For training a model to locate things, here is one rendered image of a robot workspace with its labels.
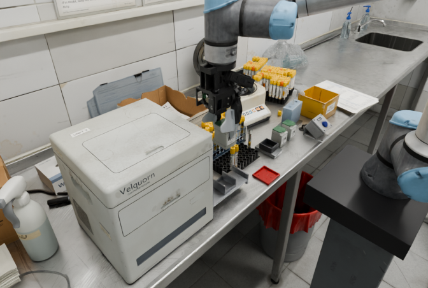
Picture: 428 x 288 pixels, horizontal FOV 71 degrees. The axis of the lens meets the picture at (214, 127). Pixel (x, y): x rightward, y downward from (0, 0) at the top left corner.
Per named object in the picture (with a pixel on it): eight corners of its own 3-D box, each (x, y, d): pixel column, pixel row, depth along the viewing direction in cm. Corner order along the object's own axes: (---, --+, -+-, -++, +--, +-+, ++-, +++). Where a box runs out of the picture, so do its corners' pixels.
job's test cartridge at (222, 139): (225, 150, 82) (226, 130, 79) (213, 143, 85) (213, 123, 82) (235, 144, 85) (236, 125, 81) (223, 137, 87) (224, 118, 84)
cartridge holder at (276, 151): (274, 158, 111) (275, 151, 109) (254, 149, 116) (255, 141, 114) (282, 152, 114) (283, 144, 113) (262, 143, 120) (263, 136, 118)
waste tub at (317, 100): (320, 123, 132) (325, 103, 127) (294, 113, 140) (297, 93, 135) (335, 113, 140) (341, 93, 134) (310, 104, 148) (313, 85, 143)
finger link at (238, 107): (226, 122, 79) (221, 90, 76) (230, 120, 80) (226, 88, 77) (239, 125, 76) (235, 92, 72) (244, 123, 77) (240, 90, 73)
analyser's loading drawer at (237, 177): (202, 219, 85) (201, 206, 82) (186, 207, 89) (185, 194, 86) (248, 183, 97) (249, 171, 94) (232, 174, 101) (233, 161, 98)
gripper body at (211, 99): (195, 108, 76) (193, 61, 70) (219, 97, 81) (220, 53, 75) (216, 118, 72) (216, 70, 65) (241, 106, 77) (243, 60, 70)
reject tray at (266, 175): (268, 185, 99) (268, 183, 99) (251, 176, 103) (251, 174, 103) (279, 175, 103) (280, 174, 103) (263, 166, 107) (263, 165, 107)
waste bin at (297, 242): (289, 285, 160) (302, 229, 137) (237, 244, 182) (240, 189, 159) (323, 242, 183) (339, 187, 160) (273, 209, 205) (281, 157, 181)
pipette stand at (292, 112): (292, 132, 126) (295, 111, 121) (277, 127, 130) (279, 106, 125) (302, 122, 133) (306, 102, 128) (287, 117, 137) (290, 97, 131)
